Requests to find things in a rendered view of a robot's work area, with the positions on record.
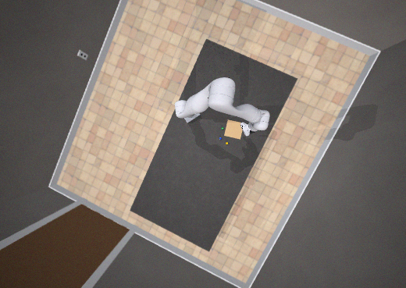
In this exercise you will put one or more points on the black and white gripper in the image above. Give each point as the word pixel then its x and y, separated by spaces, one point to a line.
pixel 247 128

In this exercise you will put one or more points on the tan square mat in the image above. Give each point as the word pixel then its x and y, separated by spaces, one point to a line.
pixel 233 129

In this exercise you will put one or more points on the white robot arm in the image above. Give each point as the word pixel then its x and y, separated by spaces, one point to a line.
pixel 220 98

